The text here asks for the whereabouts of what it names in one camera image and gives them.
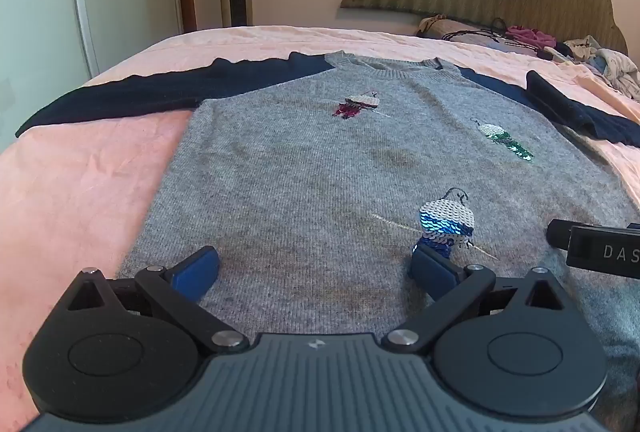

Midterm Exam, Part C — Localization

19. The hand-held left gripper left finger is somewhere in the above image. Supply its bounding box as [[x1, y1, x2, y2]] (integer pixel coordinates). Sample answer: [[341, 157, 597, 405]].
[[65, 246, 249, 354]]

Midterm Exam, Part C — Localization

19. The grey sweater with navy sleeves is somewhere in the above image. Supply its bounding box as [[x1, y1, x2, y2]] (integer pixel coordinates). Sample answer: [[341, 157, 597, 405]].
[[15, 51, 640, 432]]

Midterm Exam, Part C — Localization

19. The pink cloth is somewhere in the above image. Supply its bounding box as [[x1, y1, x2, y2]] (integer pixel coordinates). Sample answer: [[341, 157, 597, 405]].
[[505, 25, 557, 59]]

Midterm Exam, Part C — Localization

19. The frosted glass sliding door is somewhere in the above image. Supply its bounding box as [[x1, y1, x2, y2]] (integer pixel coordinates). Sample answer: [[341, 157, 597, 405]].
[[0, 0, 101, 155]]

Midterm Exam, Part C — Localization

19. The black cord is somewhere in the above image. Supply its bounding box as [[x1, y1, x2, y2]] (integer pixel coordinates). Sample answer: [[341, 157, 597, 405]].
[[440, 17, 543, 59]]

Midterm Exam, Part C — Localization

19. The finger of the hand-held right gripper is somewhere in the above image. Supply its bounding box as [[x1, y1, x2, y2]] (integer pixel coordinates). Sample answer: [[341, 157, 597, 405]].
[[546, 218, 576, 251]]

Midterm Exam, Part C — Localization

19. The pink bed sheet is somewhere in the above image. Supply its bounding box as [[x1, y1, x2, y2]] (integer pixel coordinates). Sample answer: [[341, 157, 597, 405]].
[[0, 26, 640, 432]]

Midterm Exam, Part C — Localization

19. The pile of light clothes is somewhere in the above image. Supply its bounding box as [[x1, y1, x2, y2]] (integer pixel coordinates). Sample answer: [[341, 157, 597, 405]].
[[542, 34, 640, 102]]

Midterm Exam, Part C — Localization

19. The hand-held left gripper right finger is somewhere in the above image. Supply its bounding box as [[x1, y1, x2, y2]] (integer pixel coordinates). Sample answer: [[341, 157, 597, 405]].
[[382, 243, 572, 354]]

